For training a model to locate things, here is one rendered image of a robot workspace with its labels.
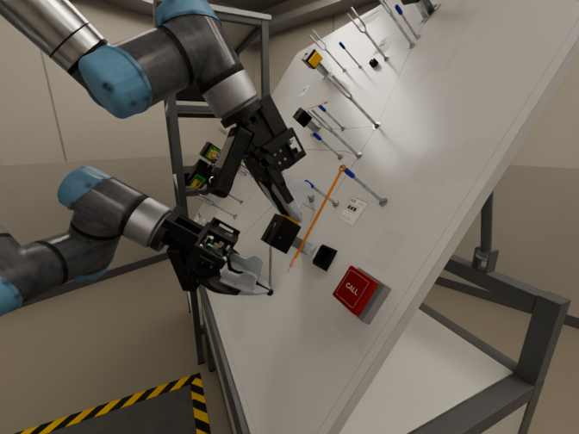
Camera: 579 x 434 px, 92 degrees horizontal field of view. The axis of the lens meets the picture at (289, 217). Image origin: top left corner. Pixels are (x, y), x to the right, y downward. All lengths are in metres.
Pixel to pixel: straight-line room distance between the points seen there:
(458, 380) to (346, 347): 0.42
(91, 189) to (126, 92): 0.17
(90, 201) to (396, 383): 0.68
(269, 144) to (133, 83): 0.19
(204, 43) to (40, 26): 0.21
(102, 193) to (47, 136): 2.40
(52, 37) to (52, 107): 2.39
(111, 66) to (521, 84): 0.50
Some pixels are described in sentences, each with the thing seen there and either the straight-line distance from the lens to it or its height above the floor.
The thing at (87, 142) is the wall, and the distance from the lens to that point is 2.94.
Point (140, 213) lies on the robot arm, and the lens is 0.48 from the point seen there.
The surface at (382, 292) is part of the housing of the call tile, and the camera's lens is 0.39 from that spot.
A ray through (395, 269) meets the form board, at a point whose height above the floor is 1.14.
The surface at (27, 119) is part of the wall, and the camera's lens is 2.88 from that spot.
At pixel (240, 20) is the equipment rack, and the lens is 1.57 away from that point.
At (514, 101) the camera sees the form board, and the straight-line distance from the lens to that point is 0.49.
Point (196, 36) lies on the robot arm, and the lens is 0.44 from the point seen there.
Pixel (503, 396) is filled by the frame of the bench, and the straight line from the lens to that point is 0.80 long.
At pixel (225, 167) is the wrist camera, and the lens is 0.44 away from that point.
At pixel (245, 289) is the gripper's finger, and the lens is 0.50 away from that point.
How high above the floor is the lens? 1.31
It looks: 17 degrees down
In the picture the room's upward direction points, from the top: straight up
